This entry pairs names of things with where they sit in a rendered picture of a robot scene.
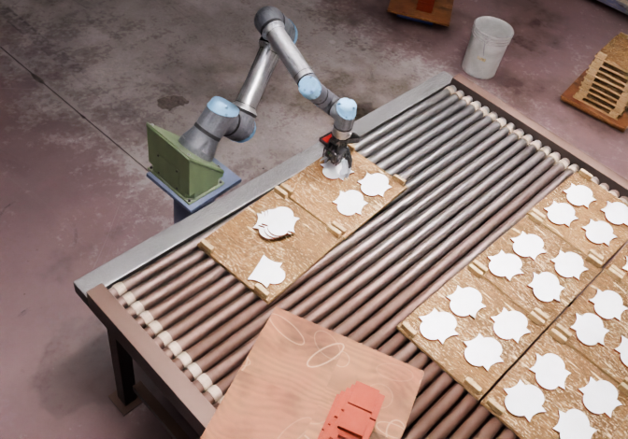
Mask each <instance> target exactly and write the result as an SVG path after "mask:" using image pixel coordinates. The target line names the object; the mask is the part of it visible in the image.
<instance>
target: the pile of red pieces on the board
mask: <svg viewBox="0 0 628 439"><path fill-rule="evenodd" d="M379 392H380V390H378V389H375V388H372V387H370V386H368V385H366V384H364V383H362V382H359V381H356V383H355V385H353V384H351V387H350V388H346V391H343V390H341V392H340V394H337V395H336V397H335V399H334V402H333V404H332V406H331V409H330V411H329V413H328V416H327V418H326V420H325V422H324V424H323V426H322V429H321V432H320V434H319V437H318V439H369V437H370V435H371V432H372V431H373V428H374V425H375V423H376V420H377V417H378V413H379V410H380V408H381V406H382V404H383V401H384V399H385V396H384V395H382V394H380V393H379Z"/></svg>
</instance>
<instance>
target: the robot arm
mask: <svg viewBox="0 0 628 439"><path fill-rule="evenodd" d="M254 24H255V27H256V29H257V30H258V31H259V33H260V34H261V37H260V39H259V44H260V48H259V51H258V53H257V55H256V57H255V60H254V62H253V64H252V66H251V68H250V71H249V73H248V75H247V78H246V80H245V82H244V84H243V86H242V89H241V91H240V93H239V95H238V97H237V99H236V101H235V102H233V103H231V102H229V101H227V100H226V99H224V98H221V97H219V96H214V97H212V99H211V100H210V101H209V102H208V103H207V106H206V108H205V109H204V111H203V112H202V114H201V115H200V117H199V118H198V119H197V121H196V123H195V124H194V125H193V127H192V128H191V129H189V130H188V131H187V132H185V133H184V134H183V135H182V136H181V137H180V138H179V139H178V142H179V143H180V144H181V145H182V146H183V147H184V148H186V149H187V150H188V151H190V152H191V153H193V154H194V155H196V156H198V157H199V158H201V159H203V160H205V161H207V162H210V163H211V161H212V160H213V158H214V155H215V152H216V148H217V146H218V143H219V142H220V140H221V138H222V137H223V136H225V137H227V138H229V139H230V140H232V141H234V142H237V143H244V142H246V141H249V140H250V139H251V138H252V137H253V136H254V134H255V132H256V125H255V124H256V123H255V119H256V117H257V114H256V111H255V110H256V107H257V106H258V103H259V101H260V99H261V97H262V95H263V92H264V89H265V87H266V85H267V82H268V80H269V79H270V77H271V74H272V72H273V70H274V68H275V66H276V63H277V61H278V58H280V60H281V61H282V62H283V64H284V65H285V67H286V68H287V70H288V71H289V73H290V74H291V76H292V77H293V79H294V81H295V82H296V84H297V85H298V90H299V92H300V93H301V94H302V95H303V96H304V97H305V98H306V99H308V100H309V101H311V102H312V103H313V104H314V105H315V106H317V107H319V108H320V109H322V110H323V111H324V112H325V113H327V114H328V115H329V116H331V117H332V118H333V119H334V125H333V130H332V137H330V138H329V143H328V145H327V146H325V147H324V148H323V154H322V157H323V158H322V159H321V161H322V160H324V163H326V162H328V161H329V160H330V161H331V163H332V164H335V166H337V165H338V164H340V163H341V162H342V168H341V170H340V172H339V173H340V175H341V176H342V175H346V178H348V176H349V175H350V169H351V166H352V157H351V155H350V149H349V147H348V144H352V143H359V141H360V139H361V137H359V136H358V135H357V134H355V133H352V127H353V123H354V119H355V116H356V109H357V105H356V103H355V102H354V101H353V100H352V99H349V98H342V99H340V98H339V97H337V96H336V95H335V94H333V93H332V92H331V91H330V90H329V89H327V88H326V87H325V86H323V85H322V84H321V83H320V81H319V80H318V78H317V77H316V75H315V74H314V72H313V71H312V69H311V68H310V67H309V65H308V64H307V62H306V60H305V59H304V57H303V56H302V54H301V53H300V51H299V50H298V48H297V47H296V46H295V45H294V44H295V42H296V40H297V36H298V34H297V29H296V27H295V25H294V24H293V22H292V21H291V20H290V19H288V18H287V17H286V16H285V15H284V14H283V13H282V12H281V11H280V10H279V9H277V8H276V7H271V6H266V7H262V8H260V9H259V10H258V11H257V13H256V15H255V17H254ZM325 150H326V152H325V153H324V151H325ZM344 158H345V160H343V159H344ZM342 160H343V161H342Z"/></svg>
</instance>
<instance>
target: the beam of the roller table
mask: <svg viewBox="0 0 628 439"><path fill-rule="evenodd" d="M452 78H453V76H452V75H450V74H448V73H447V72H445V71H443V72H441V73H439V74H437V75H436V76H434V77H432V78H430V79H428V80H426V81H424V82H423V83H422V84H420V85H418V86H417V87H415V88H413V89H411V90H410V91H408V92H405V93H404V94H402V95H400V96H398V97H397V98H395V99H393V100H391V101H390V102H389V103H387V104H385V105H383V106H381V107H379V108H377V109H376V110H374V111H372V112H370V113H369V114H367V115H365V116H363V117H362V118H360V119H358V120H357V121H355V122H354V123H353V127H352V133H355V134H357V135H358V136H359V137H361V139H362V138H363V137H365V136H367V135H369V134H371V133H372V132H374V131H376V130H377V129H378V128H380V127H381V126H383V125H385V124H386V123H388V122H390V121H391V120H394V119H395V118H397V117H399V116H401V115H402V114H404V113H406V112H407V111H409V110H410V109H411V108H413V107H415V106H417V105H419V104H420V103H422V102H424V101H425V100H427V99H429V98H430V97H432V96H434V95H435V94H437V93H439V92H441V91H443V90H444V89H445V88H446V87H448V86H449V85H450V82H451V80H452ZM324 147H325V146H324V145H323V143H321V142H318V143H316V144H315V145H313V146H311V147H309V148H308V149H305V150H303V151H302V152H300V153H298V154H296V155H295V156H293V157H291V158H290V159H289V160H287V161H285V162H283V163H281V164H279V165H277V166H276V167H274V168H272V169H270V170H269V171H267V172H265V173H263V174H262V175H260V176H258V177H256V178H255V179H253V180H251V181H250V182H248V183H246V184H244V185H242V186H241V187H239V188H237V189H235V190H234V191H231V192H229V193H228V194H226V195H224V196H223V197H222V198H220V199H218V200H216V201H215V202H213V203H211V204H209V205H207V206H205V207H203V208H202V209H200V210H198V211H196V212H195V213H193V214H191V215H190V216H189V217H187V218H185V219H183V220H181V221H179V222H177V223H176V224H174V225H172V226H170V227H168V228H167V229H165V230H163V231H161V232H160V233H158V234H156V235H155V236H153V237H151V238H149V239H148V240H146V241H144V242H142V243H141V244H139V245H137V246H135V247H134V248H131V249H129V250H128V251H126V252H124V253H122V255H120V256H118V257H116V258H115V259H113V260H111V261H109V262H107V263H105V264H103V265H102V266H100V267H98V268H96V269H94V270H93V271H91V272H90V273H88V274H87V275H85V276H82V277H81V278H79V279H77V280H75V281H74V288H75V292H76V294H77V295H78V296H79V297H80V298H81V300H82V301H83V302H84V303H85V304H86V305H87V306H88V307H89V304H88V298H87V293H86V292H87V291H88V290H90V289H92V288H94V287H95V286H97V285H99V284H100V283H103V284H104V285H105V287H106V288H107V289H110V288H112V286H113V285H114V284H116V283H118V282H122V281H123V280H124V279H126V278H127V277H129V276H131V275H133V274H135V273H136V272H138V271H140V270H142V269H143V268H145V267H147V266H148V265H150V264H152V263H153V262H156V261H157V260H159V259H161V258H162V257H163V256H165V255H166V254H168V253H170V252H171V251H173V250H175V249H176V248H179V247H180V246H182V245H184V244H186V243H187V242H189V241H191V240H192V239H194V238H195V237H196V236H198V235H200V234H202V233H204V232H205V231H207V230H209V229H210V228H212V227H214V226H215V225H217V224H219V223H220V222H222V221H224V220H226V219H228V218H230V217H231V216H233V215H234V214H235V213H237V212H239V211H240V210H242V209H244V208H245V207H247V206H249V205H251V204H253V203H254V202H256V201H258V200H259V199H261V198H262V197H263V196H265V195H266V194H268V193H269V192H270V191H272V190H273V189H275V187H276V186H280V184H281V183H284V182H286V181H287V180H288V179H290V178H291V177H293V176H295V175H296V174H298V173H299V172H300V171H302V170H303V169H305V168H306V167H308V166H309V165H311V164H312V163H314V162H315V161H317V160H318V159H319V158H320V157H322V154H323V148H324Z"/></svg>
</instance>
